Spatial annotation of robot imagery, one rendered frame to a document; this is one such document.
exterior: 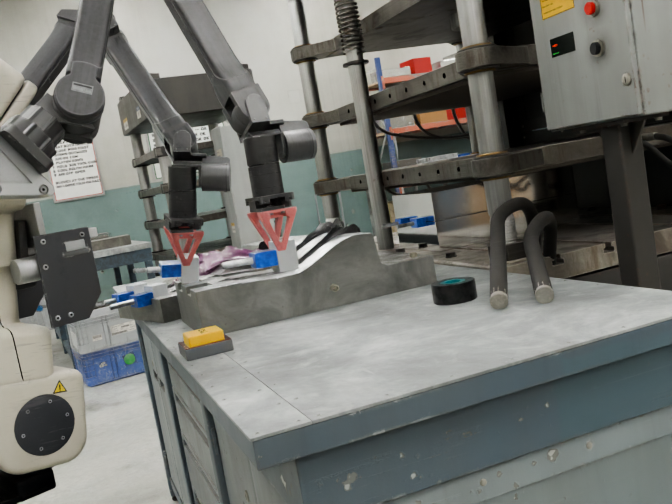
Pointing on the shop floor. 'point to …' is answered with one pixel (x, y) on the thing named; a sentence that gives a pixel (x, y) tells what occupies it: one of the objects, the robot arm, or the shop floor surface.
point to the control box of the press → (611, 101)
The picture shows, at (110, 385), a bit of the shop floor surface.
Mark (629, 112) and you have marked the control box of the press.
